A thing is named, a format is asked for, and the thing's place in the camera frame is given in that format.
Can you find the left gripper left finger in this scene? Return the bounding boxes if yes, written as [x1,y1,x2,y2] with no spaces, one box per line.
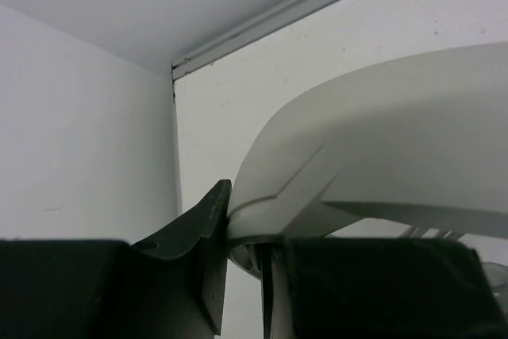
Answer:
[1,180,232,338]

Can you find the aluminium table frame rail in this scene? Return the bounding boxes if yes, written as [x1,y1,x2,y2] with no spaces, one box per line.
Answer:
[170,0,428,339]

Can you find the white grey headphones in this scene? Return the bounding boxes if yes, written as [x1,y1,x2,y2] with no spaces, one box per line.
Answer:
[226,42,507,278]

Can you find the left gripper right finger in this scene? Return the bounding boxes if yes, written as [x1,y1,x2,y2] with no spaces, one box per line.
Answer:
[260,237,508,339]

